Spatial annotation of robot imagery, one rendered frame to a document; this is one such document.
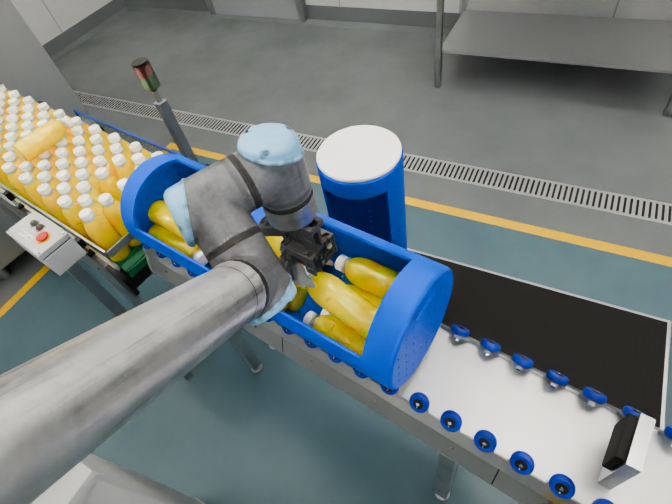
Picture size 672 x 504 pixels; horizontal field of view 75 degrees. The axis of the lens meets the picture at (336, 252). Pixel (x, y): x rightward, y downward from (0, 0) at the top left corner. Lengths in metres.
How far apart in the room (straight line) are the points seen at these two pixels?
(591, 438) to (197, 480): 1.58
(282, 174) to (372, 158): 0.78
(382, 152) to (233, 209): 0.86
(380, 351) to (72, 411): 0.59
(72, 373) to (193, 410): 1.90
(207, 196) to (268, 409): 1.60
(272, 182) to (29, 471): 0.45
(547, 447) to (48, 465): 0.91
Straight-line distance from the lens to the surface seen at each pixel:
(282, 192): 0.67
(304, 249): 0.79
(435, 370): 1.09
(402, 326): 0.82
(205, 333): 0.48
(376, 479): 1.97
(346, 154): 1.44
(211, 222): 0.63
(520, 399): 1.09
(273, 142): 0.65
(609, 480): 1.04
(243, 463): 2.10
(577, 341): 2.10
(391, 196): 1.43
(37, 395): 0.36
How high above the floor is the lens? 1.93
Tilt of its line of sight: 51 degrees down
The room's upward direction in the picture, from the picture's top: 14 degrees counter-clockwise
